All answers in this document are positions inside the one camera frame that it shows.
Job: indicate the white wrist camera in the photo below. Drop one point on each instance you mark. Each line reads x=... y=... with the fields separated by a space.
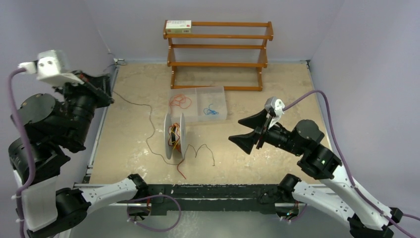
x=52 y=68
x=275 y=110

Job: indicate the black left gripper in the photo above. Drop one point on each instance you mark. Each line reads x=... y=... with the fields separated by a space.
x=100 y=86

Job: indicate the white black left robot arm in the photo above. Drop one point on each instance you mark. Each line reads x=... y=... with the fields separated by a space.
x=52 y=126

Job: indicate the white plastic cable spool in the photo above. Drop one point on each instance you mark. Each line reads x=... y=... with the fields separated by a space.
x=175 y=136

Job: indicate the clear plastic divided tray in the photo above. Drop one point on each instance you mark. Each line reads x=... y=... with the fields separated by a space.
x=198 y=104

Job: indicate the orange wooden shelf rack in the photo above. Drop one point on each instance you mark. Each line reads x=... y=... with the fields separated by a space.
x=220 y=44

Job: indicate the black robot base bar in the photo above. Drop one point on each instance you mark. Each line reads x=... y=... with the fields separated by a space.
x=289 y=208

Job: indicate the white cardboard box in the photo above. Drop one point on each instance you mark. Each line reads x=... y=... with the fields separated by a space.
x=178 y=27

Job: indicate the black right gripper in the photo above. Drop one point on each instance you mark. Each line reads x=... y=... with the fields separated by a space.
x=257 y=122

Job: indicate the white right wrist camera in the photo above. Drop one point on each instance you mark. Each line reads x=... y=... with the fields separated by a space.
x=275 y=110

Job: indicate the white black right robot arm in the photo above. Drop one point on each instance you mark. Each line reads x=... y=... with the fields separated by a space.
x=365 y=216

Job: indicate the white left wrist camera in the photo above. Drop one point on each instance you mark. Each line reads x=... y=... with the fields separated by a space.
x=52 y=68

